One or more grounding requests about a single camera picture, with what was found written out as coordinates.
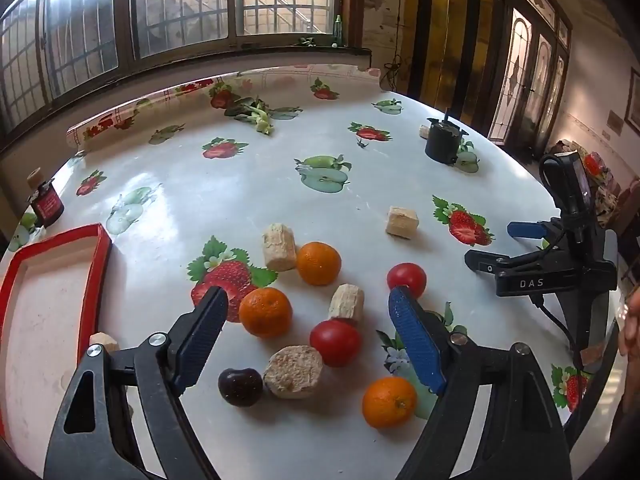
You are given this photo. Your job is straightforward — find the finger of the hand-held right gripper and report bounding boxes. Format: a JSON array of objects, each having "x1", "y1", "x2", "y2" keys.
[
  {"x1": 464, "y1": 248, "x2": 548, "y2": 277},
  {"x1": 507, "y1": 219, "x2": 563, "y2": 248}
]

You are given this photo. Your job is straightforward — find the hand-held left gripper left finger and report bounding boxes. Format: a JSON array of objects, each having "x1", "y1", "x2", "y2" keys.
[{"x1": 44, "y1": 286, "x2": 230, "y2": 480}]

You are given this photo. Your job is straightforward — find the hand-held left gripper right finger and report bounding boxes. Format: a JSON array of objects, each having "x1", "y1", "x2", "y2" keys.
[{"x1": 388, "y1": 286, "x2": 573, "y2": 480}]

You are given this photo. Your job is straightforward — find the dark purple plum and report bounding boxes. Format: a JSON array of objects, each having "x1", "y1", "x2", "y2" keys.
[{"x1": 218, "y1": 367, "x2": 264, "y2": 407}]

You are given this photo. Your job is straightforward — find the red tomato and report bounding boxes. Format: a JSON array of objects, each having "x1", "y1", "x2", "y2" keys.
[
  {"x1": 309, "y1": 319, "x2": 363, "y2": 368},
  {"x1": 386, "y1": 262, "x2": 428, "y2": 300}
]

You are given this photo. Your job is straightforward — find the orange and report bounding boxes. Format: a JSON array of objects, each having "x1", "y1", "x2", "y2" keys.
[
  {"x1": 238, "y1": 286, "x2": 293, "y2": 339},
  {"x1": 296, "y1": 241, "x2": 343, "y2": 287},
  {"x1": 362, "y1": 376, "x2": 418, "y2": 430}
]

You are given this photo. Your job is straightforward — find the beige blocky dried chunk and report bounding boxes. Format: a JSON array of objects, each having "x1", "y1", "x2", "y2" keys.
[{"x1": 385, "y1": 205, "x2": 420, "y2": 240}]

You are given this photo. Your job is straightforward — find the large round beige dried chunk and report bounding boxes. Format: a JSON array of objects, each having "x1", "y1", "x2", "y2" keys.
[{"x1": 263, "y1": 345, "x2": 324, "y2": 400}]

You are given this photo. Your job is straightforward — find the red rimmed white tray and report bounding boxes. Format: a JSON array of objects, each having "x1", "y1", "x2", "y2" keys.
[{"x1": 0, "y1": 223, "x2": 112, "y2": 446}]

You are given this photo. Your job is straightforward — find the person's right hand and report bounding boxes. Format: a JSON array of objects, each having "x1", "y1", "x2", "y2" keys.
[{"x1": 619, "y1": 290, "x2": 640, "y2": 358}]

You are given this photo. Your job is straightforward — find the small beige dried chunk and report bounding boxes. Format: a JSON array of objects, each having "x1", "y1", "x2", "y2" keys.
[{"x1": 328, "y1": 283, "x2": 365, "y2": 323}]

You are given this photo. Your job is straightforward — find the pile of colourful clutter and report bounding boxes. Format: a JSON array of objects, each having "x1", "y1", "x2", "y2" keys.
[{"x1": 550, "y1": 137, "x2": 640, "y2": 231}]

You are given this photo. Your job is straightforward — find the beige faceted dried chunk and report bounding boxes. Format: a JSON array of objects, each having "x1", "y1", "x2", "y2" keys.
[{"x1": 90, "y1": 331, "x2": 121, "y2": 356}]

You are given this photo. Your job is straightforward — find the black can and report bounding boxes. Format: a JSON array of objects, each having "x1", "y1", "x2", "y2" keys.
[{"x1": 425, "y1": 110, "x2": 468, "y2": 165}]

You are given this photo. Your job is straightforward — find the beige cylindrical dried chunk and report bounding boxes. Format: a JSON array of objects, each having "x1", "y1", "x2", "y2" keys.
[{"x1": 262, "y1": 223, "x2": 298, "y2": 272}]

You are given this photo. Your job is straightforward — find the strawberry and apple print tablecloth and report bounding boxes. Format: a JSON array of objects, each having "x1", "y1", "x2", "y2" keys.
[{"x1": 0, "y1": 62, "x2": 621, "y2": 480}]

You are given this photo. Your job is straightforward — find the stained glass wooden door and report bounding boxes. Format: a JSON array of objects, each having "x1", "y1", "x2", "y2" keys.
[{"x1": 487, "y1": 0, "x2": 573, "y2": 156}]

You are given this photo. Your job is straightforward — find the black jar with red label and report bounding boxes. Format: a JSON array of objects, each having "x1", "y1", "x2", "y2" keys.
[{"x1": 30, "y1": 180, "x2": 66, "y2": 228}]

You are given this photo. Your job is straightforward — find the yellow and black striped panel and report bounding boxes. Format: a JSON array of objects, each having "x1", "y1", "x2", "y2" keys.
[{"x1": 400, "y1": 0, "x2": 501, "y2": 126}]

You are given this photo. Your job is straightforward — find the green leafy vegetable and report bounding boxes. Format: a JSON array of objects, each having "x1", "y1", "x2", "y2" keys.
[{"x1": 224, "y1": 96, "x2": 276, "y2": 136}]

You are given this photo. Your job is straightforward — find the wooden framed window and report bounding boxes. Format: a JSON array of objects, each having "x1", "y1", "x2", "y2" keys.
[{"x1": 0, "y1": 0, "x2": 351, "y2": 131}]

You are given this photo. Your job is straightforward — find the black cable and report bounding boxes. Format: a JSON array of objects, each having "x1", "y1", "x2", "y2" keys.
[{"x1": 531, "y1": 294, "x2": 583, "y2": 358}]

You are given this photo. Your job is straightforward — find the framed wall picture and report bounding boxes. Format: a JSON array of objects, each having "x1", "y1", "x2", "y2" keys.
[{"x1": 625, "y1": 67, "x2": 640, "y2": 133}]

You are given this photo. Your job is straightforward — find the hanging dark cord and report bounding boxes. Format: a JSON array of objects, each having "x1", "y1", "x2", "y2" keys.
[{"x1": 381, "y1": 52, "x2": 402, "y2": 92}]

